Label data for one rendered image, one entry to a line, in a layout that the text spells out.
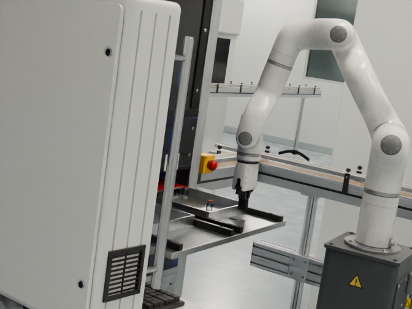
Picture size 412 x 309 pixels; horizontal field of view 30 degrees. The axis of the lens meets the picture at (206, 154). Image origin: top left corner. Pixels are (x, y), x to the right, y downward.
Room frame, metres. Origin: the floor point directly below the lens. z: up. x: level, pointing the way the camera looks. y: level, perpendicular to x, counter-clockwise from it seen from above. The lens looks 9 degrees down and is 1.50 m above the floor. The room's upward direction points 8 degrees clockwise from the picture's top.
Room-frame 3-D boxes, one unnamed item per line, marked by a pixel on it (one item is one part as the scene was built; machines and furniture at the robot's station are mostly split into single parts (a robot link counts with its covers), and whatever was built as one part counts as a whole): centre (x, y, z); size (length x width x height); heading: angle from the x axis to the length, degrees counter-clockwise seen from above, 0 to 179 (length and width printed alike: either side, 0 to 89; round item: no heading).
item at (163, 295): (1.94, 0.20, 0.82); 0.40 x 0.14 x 0.02; 53
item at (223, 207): (2.67, 0.04, 0.90); 0.34 x 0.26 x 0.04; 59
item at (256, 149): (2.64, -0.14, 1.17); 0.09 x 0.08 x 0.13; 168
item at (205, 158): (2.95, 0.01, 1.00); 0.08 x 0.07 x 0.07; 58
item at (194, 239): (2.49, 0.07, 0.87); 0.70 x 0.48 x 0.02; 148
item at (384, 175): (2.51, -0.60, 1.16); 0.19 x 0.12 x 0.24; 168
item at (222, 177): (3.27, -0.02, 0.92); 0.69 x 0.16 x 0.16; 148
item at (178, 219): (2.39, 0.22, 0.90); 0.34 x 0.26 x 0.04; 58
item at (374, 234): (2.54, -0.60, 0.95); 0.19 x 0.19 x 0.18
